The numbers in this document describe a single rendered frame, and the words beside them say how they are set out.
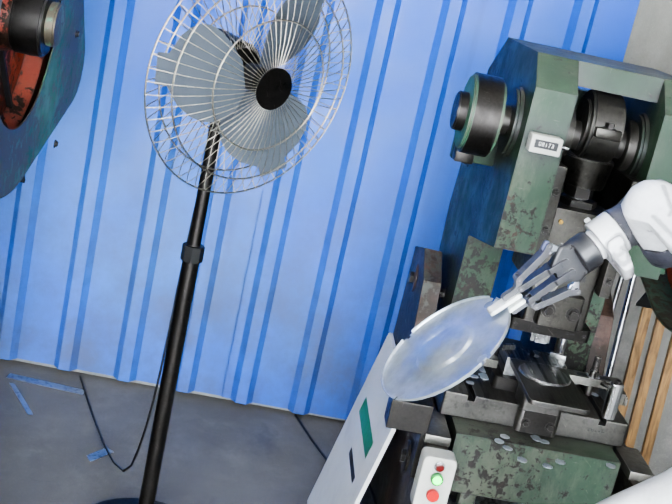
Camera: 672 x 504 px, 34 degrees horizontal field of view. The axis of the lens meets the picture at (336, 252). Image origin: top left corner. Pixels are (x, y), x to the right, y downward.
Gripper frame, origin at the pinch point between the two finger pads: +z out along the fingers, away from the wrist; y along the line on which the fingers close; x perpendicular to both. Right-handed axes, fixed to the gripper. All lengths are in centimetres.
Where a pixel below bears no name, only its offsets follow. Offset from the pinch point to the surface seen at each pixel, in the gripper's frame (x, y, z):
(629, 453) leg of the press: -28, -65, -7
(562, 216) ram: -39.9, -9.8, -24.8
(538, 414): -30, -44, 5
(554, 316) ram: -36.5, -28.2, -10.7
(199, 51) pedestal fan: -56, 65, 22
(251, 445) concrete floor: -138, -61, 86
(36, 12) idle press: -59, 92, 46
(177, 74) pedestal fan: -48, 65, 29
